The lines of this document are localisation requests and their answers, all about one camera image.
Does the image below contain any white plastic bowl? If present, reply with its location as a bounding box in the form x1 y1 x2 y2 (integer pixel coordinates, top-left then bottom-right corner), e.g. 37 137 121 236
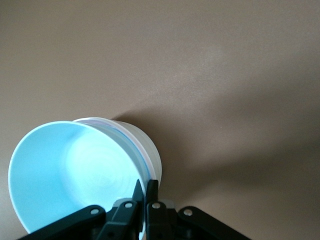
73 116 163 201

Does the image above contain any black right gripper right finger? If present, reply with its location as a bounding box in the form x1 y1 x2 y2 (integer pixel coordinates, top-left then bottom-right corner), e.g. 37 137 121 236
146 179 252 240

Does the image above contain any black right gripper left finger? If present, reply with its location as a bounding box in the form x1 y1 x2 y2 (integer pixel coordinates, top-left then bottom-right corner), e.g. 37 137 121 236
23 178 145 240

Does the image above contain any brown table cover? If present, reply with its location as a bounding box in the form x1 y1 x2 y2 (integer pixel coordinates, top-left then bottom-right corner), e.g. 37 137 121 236
0 0 320 240

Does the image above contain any blue plastic bowl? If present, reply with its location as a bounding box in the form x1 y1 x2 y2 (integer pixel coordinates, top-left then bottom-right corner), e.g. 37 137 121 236
7 120 153 240

